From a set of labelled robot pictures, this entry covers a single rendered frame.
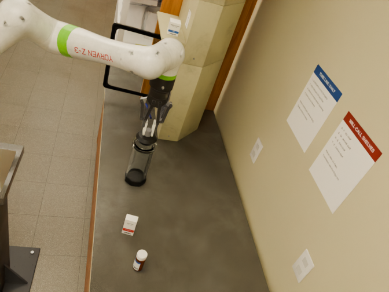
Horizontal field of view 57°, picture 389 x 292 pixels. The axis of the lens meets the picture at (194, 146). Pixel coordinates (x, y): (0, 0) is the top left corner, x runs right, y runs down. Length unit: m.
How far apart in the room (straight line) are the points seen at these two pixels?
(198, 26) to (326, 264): 1.08
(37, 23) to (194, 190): 0.99
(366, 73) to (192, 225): 0.92
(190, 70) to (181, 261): 0.87
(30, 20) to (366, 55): 1.08
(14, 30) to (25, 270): 1.55
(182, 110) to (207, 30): 0.44
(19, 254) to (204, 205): 1.30
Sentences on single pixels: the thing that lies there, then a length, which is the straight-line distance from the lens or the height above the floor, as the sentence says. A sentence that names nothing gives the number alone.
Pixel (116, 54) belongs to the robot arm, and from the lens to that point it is 1.26.
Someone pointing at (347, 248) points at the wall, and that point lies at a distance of 1.25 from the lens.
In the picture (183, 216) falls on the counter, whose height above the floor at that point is 0.94.
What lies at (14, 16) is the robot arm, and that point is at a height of 1.61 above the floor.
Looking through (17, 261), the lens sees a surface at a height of 0.02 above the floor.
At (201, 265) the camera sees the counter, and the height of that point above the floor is 0.94.
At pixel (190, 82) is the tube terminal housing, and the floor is 1.32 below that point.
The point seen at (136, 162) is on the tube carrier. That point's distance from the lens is 1.60.
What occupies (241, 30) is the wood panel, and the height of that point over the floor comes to 1.49.
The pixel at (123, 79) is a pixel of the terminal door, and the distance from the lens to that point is 2.15.
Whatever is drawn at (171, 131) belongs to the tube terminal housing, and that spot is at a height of 1.01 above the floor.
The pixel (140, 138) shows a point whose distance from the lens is 1.52.
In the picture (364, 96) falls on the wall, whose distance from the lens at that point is 1.26.
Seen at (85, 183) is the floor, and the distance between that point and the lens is 2.96.
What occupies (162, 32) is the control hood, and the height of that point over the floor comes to 1.51.
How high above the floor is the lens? 2.16
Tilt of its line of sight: 37 degrees down
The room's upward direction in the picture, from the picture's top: 21 degrees clockwise
